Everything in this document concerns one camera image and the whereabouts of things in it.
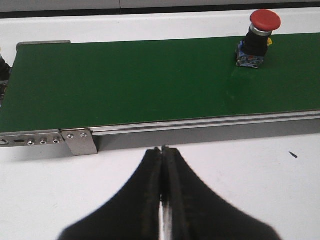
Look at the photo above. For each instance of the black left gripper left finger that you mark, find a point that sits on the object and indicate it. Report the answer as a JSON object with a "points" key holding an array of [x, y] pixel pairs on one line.
{"points": [[132, 214]]}

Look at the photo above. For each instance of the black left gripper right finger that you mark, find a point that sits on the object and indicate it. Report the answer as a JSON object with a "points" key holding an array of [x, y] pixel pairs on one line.
{"points": [[192, 211]]}

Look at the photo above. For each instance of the dark push button at left edge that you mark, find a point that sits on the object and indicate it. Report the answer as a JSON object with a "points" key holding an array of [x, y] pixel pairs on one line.
{"points": [[5, 73]]}

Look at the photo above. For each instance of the grey stone counter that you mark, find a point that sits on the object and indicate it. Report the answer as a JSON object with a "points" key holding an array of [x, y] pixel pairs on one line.
{"points": [[15, 6]]}

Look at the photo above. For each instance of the aluminium conveyor frame rail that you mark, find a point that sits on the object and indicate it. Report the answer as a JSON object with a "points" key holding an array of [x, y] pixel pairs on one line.
{"points": [[175, 127]]}

